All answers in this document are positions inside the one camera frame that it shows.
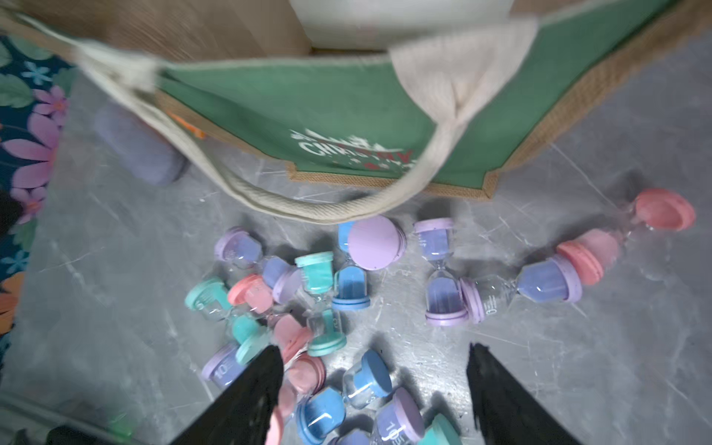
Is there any green canvas Christmas bag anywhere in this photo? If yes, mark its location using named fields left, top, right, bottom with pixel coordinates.
left=1, top=1, right=711, bottom=224

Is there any purple oval case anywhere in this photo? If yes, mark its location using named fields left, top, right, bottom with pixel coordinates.
left=94, top=101, right=188, bottom=185

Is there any blue hourglass bottom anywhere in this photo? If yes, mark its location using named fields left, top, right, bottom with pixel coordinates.
left=295, top=387, right=347, bottom=445

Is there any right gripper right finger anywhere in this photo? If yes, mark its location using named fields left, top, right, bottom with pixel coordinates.
left=467, top=343, right=579, bottom=444

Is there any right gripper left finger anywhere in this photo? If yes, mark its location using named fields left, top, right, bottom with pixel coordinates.
left=172, top=346, right=284, bottom=445

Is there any purple hourglass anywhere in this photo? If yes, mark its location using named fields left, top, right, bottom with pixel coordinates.
left=348, top=216, right=407, bottom=271
left=459, top=254, right=583, bottom=324
left=413, top=218, right=468, bottom=327
left=201, top=342, right=247, bottom=389

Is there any green hourglass left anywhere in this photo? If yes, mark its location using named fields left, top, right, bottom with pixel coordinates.
left=185, top=277, right=233, bottom=321

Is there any blue hourglass near bag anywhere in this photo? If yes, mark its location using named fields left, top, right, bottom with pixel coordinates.
left=332, top=222, right=371, bottom=312

